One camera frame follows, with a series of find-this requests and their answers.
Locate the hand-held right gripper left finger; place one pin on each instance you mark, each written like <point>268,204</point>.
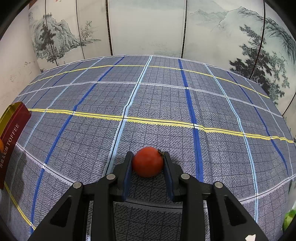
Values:
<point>128,176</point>

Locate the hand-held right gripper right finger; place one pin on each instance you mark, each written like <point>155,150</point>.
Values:
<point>167,176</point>

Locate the red tomato with dark stem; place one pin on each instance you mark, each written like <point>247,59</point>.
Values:
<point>148,163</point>

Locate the red and gold tin box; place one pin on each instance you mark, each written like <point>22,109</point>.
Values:
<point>13,129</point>

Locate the green plastic packet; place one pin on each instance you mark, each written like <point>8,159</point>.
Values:
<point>289,220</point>

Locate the ink landscape folding screen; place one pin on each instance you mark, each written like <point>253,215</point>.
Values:
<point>148,25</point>

